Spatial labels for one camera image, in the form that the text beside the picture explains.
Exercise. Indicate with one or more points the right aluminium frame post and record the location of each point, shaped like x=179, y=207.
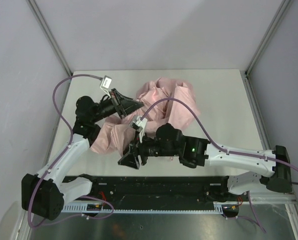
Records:
x=269, y=34

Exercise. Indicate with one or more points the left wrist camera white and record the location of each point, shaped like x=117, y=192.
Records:
x=105, y=83

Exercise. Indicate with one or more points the pink folding umbrella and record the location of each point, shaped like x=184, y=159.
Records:
x=116, y=133

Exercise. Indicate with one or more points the aluminium frame post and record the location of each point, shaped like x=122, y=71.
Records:
x=41, y=20
x=269, y=34

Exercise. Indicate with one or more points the grey cable duct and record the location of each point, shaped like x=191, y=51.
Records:
x=93, y=207

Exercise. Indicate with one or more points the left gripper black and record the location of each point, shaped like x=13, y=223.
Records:
x=119, y=105

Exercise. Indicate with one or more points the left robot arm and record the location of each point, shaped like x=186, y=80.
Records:
x=45, y=193

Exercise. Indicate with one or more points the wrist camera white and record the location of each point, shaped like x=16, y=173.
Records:
x=139, y=125
x=105, y=83

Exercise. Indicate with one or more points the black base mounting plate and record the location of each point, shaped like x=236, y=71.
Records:
x=163, y=192

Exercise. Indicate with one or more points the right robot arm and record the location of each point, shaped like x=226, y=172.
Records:
x=262, y=167

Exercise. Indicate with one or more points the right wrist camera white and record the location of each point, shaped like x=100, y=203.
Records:
x=139, y=125

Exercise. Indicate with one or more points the left aluminium frame post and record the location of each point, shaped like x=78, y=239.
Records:
x=41, y=20

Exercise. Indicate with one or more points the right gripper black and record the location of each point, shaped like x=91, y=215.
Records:
x=137, y=155

